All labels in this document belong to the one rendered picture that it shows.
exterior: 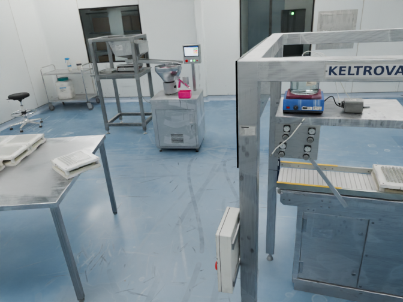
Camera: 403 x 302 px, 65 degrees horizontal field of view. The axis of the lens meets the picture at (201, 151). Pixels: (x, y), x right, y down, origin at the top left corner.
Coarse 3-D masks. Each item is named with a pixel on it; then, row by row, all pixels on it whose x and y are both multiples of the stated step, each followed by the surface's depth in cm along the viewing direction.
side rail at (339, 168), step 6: (282, 162) 201; (312, 168) 196; (330, 168) 193; (336, 168) 192; (342, 168) 191; (348, 168) 190; (354, 168) 189; (360, 168) 187; (366, 168) 186; (372, 168) 186
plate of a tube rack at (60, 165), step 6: (78, 150) 230; (84, 150) 229; (60, 156) 221; (96, 156) 218; (54, 162) 213; (60, 162) 212; (78, 162) 210; (84, 162) 210; (90, 162) 213; (60, 168) 207; (66, 168) 203; (72, 168) 204
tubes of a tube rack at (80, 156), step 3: (78, 153) 222; (81, 153) 222; (66, 156) 218; (69, 156) 220; (72, 156) 218; (75, 156) 218; (78, 156) 217; (81, 156) 217; (84, 156) 218; (87, 156) 217; (63, 159) 214; (66, 159) 215; (69, 159) 214; (72, 159) 214; (75, 159) 213; (78, 159) 214; (69, 162) 209
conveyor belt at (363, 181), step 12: (288, 168) 200; (288, 180) 186; (300, 180) 185; (312, 180) 184; (336, 180) 183; (348, 180) 182; (360, 180) 181; (372, 180) 180; (276, 192) 182; (324, 192) 173
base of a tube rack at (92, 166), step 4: (88, 164) 218; (92, 164) 217; (96, 164) 217; (100, 164) 218; (52, 168) 220; (56, 168) 214; (80, 168) 212; (84, 168) 212; (88, 168) 213; (92, 168) 215; (60, 172) 210; (64, 172) 209; (72, 172) 208; (76, 172) 207; (80, 172) 209; (64, 176) 206; (68, 176) 204; (72, 176) 206
